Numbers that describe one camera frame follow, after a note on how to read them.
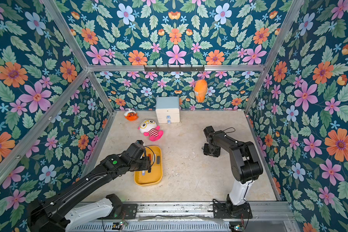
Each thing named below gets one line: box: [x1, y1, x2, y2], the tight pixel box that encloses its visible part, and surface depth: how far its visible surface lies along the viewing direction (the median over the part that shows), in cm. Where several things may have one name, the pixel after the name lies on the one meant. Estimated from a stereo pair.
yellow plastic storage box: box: [133, 145, 163, 187], surface depth 87 cm
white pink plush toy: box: [137, 119, 164, 142], surface depth 103 cm
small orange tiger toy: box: [123, 110, 139, 122], surface depth 113 cm
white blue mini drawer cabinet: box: [155, 96, 181, 125], surface depth 107 cm
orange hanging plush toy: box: [194, 79, 208, 103], surface depth 100 cm
